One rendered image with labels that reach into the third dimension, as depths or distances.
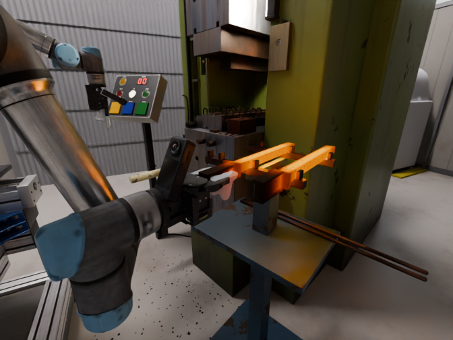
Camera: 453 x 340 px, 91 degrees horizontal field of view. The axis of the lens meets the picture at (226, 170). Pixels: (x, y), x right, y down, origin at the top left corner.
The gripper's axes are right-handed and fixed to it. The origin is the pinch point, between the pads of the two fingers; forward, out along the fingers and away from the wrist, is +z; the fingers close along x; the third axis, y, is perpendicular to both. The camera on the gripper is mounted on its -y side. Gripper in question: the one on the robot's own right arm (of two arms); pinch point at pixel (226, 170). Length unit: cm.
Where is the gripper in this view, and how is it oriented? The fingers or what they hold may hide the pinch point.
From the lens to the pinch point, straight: 52.4
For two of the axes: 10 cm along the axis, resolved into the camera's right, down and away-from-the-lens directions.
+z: 6.5, -2.5, 7.2
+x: 7.6, 2.1, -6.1
